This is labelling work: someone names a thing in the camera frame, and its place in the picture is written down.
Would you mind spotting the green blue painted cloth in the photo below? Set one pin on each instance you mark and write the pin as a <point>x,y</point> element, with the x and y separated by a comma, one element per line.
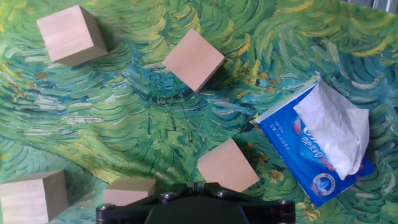
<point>124,109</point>

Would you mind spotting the blue tissue pack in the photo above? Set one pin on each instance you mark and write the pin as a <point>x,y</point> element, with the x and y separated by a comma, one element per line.
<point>289,140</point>

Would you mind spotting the large wooden cube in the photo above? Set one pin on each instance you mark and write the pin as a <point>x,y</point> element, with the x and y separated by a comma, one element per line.
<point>127,191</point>
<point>192,59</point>
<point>28,199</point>
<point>70,34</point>
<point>227,165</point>

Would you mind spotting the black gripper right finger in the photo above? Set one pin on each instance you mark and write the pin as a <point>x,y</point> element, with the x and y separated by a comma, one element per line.
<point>267,211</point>

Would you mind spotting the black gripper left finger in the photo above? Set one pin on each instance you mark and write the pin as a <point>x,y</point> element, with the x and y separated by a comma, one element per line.
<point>124,211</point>

